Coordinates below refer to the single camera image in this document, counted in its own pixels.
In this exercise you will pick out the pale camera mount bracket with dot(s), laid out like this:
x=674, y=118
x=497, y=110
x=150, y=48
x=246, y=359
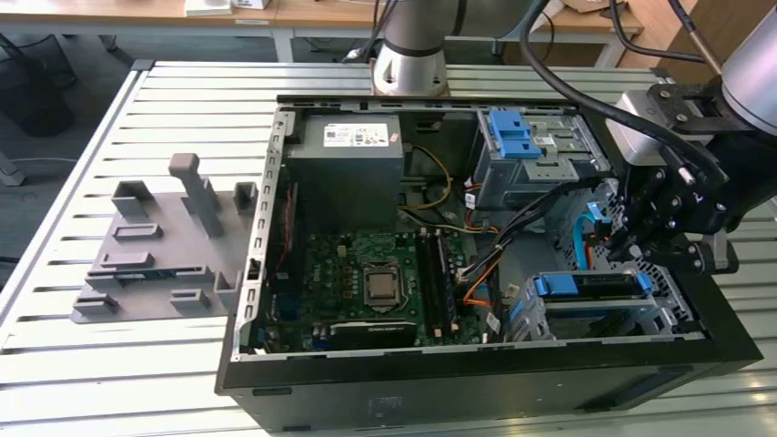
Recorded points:
x=718, y=250

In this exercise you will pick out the metal optical drive cage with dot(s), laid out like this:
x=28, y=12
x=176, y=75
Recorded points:
x=546, y=182

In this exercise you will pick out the hard disk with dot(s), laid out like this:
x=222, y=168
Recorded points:
x=554, y=286

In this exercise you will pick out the black graphics card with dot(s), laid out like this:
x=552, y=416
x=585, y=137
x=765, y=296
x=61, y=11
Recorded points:
x=373, y=334

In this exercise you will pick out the small white printed box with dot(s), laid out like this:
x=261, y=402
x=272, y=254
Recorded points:
x=252, y=3

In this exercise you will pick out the green motherboard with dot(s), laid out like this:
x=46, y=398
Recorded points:
x=328, y=273

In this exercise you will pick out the silver CPU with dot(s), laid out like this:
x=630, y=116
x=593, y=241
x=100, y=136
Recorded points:
x=381, y=286

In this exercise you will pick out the metal disk bay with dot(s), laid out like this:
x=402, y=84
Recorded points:
x=606, y=306

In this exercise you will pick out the brown cardboard piece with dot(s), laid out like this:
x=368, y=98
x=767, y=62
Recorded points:
x=585, y=5

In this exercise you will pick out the black mesh bin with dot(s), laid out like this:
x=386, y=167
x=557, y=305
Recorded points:
x=36, y=91

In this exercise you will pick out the black PC case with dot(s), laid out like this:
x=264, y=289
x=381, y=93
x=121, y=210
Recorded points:
x=485, y=391

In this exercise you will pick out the grey parts rack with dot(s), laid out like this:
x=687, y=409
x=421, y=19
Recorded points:
x=169, y=255

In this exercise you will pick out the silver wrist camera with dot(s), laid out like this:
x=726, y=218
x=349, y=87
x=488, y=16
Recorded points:
x=634, y=136

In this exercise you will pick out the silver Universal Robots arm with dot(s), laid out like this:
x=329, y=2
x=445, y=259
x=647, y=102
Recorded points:
x=412, y=68

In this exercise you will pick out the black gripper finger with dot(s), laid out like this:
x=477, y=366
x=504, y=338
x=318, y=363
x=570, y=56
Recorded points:
x=691, y=259
x=673, y=205

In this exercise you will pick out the grey power supply unit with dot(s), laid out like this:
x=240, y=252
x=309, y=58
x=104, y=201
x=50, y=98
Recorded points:
x=345, y=182

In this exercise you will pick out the blue plastic drive latch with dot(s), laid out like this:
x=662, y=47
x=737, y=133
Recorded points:
x=513, y=136

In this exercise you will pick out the wooden desk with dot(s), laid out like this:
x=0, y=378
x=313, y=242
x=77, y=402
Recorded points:
x=152, y=20

